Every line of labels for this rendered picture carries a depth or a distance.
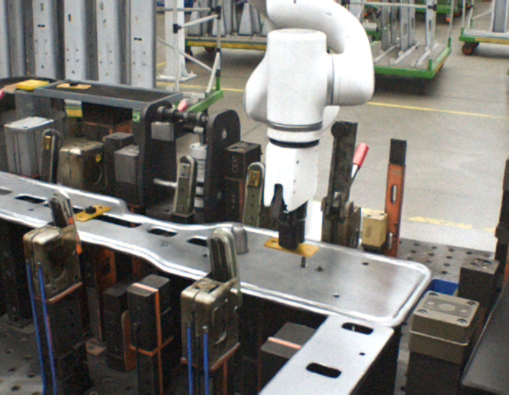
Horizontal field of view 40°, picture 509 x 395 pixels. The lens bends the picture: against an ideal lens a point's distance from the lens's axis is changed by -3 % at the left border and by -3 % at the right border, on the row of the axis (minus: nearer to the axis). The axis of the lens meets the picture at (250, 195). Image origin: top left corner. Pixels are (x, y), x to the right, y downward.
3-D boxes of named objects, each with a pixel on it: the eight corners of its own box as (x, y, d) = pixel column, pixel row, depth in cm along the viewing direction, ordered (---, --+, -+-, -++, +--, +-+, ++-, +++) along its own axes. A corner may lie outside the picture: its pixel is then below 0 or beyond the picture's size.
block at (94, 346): (77, 349, 148) (64, 225, 138) (115, 322, 158) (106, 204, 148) (96, 356, 145) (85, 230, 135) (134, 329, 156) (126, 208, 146)
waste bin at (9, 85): (-27, 206, 415) (-42, 88, 389) (29, 179, 461) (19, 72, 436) (39, 220, 397) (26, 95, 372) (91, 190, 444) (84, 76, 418)
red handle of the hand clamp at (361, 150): (324, 202, 128) (352, 140, 136) (326, 210, 130) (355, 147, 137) (345, 207, 126) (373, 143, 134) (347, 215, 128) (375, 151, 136)
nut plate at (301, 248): (262, 246, 113) (262, 239, 113) (273, 238, 116) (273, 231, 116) (310, 257, 110) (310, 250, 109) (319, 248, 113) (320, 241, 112)
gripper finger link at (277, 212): (284, 164, 107) (294, 183, 111) (265, 207, 103) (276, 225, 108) (291, 165, 106) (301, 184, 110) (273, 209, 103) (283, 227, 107)
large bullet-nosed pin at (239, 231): (226, 259, 125) (226, 225, 122) (235, 253, 127) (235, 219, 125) (241, 263, 123) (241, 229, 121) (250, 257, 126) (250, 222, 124)
